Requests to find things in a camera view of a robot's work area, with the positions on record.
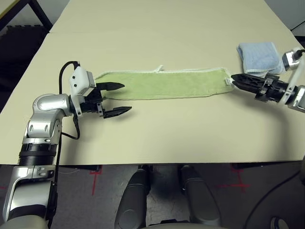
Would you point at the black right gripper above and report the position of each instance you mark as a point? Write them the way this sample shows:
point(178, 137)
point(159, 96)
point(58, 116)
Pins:
point(274, 90)

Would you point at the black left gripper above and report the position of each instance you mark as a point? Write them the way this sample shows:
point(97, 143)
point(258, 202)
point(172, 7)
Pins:
point(93, 103)

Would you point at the green towel with white trim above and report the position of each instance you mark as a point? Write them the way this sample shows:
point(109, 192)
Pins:
point(166, 83)

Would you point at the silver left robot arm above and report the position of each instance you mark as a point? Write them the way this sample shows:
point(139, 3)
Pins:
point(50, 102)

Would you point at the folded light blue towel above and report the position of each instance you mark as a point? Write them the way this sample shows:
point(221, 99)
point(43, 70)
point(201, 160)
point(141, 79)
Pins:
point(258, 56)

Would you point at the black table foot bar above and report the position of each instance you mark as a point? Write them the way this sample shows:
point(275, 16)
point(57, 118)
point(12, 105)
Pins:
point(262, 165)
point(93, 168)

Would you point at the black tripod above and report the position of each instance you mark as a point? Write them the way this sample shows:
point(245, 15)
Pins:
point(298, 25)

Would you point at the red floor tape mark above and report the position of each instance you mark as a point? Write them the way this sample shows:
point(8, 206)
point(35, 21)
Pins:
point(94, 183)
point(240, 181)

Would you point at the grey left robot leg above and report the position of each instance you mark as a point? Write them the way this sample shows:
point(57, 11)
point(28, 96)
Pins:
point(132, 202)

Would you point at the black foam floor mat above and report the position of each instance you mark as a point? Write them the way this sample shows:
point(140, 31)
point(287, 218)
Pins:
point(21, 43)

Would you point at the beige robot torso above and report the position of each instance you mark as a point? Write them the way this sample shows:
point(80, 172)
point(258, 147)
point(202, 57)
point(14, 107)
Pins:
point(181, 226)

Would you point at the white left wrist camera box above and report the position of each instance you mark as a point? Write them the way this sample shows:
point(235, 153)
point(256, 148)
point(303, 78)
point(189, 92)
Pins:
point(79, 80)

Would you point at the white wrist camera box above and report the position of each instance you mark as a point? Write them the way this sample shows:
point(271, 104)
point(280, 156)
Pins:
point(291, 60)
point(79, 80)

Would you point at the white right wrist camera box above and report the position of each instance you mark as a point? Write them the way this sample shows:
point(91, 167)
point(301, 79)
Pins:
point(291, 60)

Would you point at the black frame side table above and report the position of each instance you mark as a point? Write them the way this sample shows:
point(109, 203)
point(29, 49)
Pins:
point(44, 14)

